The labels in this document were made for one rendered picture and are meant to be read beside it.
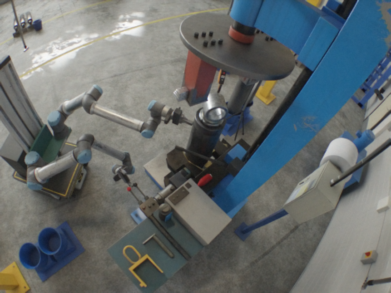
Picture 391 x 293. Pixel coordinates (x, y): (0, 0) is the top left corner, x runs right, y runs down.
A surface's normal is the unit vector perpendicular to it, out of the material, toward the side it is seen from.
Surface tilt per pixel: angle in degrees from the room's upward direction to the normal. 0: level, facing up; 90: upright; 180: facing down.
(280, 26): 90
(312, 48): 90
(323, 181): 0
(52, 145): 0
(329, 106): 90
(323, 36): 90
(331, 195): 0
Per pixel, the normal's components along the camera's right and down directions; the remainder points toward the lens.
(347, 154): 0.04, -0.65
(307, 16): -0.70, 0.52
